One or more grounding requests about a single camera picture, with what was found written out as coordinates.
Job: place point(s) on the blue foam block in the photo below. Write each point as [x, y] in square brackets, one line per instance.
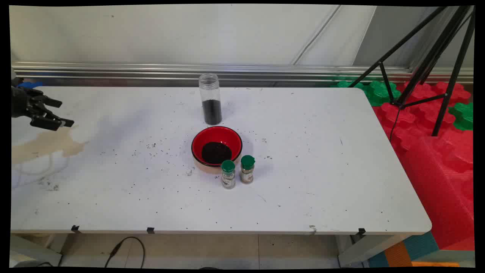
[30, 84]

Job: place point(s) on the red foam puzzle block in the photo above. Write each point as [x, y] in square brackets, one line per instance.
[460, 91]
[420, 91]

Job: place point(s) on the clear jar with black seeds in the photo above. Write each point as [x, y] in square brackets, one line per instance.
[210, 100]

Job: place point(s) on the red bowl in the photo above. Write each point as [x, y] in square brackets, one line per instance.
[229, 138]

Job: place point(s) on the black tripod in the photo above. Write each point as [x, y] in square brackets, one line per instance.
[432, 57]

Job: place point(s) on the red and green foam mat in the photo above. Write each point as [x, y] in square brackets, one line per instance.
[401, 117]

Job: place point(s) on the grey table leg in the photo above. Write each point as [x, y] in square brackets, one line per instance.
[34, 250]
[363, 250]

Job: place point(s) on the black seeds heap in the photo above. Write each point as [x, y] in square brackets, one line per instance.
[216, 152]

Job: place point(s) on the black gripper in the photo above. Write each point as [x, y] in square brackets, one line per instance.
[19, 101]

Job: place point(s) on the green-lidded glass spice jar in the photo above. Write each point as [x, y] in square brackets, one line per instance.
[247, 172]
[228, 178]

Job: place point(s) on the large red foam block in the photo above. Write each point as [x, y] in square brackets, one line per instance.
[439, 189]

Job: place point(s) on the teal foam mat tile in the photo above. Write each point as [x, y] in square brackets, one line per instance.
[424, 244]

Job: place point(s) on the orange foam mat tile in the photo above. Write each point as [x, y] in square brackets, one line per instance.
[398, 254]

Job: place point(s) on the aluminium wall rail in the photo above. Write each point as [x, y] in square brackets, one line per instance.
[113, 70]

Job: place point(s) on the small green foam puzzle block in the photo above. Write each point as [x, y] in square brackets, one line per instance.
[343, 83]

